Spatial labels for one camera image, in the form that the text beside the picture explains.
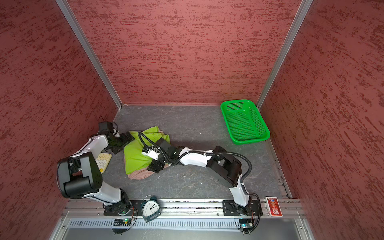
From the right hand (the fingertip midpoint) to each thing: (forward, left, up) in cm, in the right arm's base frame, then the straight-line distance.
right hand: (152, 164), depth 82 cm
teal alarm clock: (-21, -2, -3) cm, 22 cm away
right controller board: (-29, -48, -8) cm, 57 cm away
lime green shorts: (+1, +9, +2) cm, 9 cm away
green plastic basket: (+34, -62, -6) cm, 71 cm away
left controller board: (-27, +14, -10) cm, 32 cm away
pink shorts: (-4, +7, -4) cm, 9 cm away
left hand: (+14, +17, -1) cm, 22 cm away
